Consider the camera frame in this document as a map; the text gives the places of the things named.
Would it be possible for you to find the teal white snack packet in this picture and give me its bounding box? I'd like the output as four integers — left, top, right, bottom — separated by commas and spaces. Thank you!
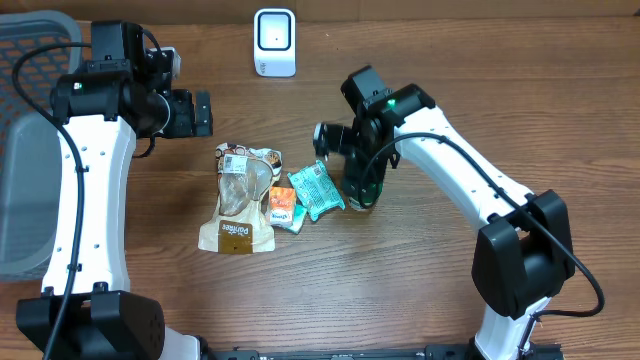
288, 160, 346, 221

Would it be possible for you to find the clear brown bread bag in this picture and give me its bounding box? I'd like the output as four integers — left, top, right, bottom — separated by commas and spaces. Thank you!
198, 143, 282, 255

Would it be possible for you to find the small teal white packet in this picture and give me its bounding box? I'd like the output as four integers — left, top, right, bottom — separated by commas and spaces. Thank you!
287, 204, 308, 234

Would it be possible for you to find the orange snack packet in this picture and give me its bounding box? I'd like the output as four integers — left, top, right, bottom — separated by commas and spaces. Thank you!
267, 186, 296, 227

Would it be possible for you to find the green lid white jar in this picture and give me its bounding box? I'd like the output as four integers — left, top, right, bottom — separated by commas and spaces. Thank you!
349, 191, 380, 211

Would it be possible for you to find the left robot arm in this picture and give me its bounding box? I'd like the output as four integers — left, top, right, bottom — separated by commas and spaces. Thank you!
16, 20, 213, 359

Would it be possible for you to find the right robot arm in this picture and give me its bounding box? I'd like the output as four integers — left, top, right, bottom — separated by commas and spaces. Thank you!
339, 66, 575, 359

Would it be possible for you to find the white barcode scanner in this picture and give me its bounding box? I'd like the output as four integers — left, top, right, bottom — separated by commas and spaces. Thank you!
253, 8, 296, 78

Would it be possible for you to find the grey plastic shopping basket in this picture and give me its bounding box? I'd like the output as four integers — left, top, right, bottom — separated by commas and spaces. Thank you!
1, 10, 82, 283

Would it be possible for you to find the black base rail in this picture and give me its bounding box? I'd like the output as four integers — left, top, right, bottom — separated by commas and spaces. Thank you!
199, 342, 565, 360

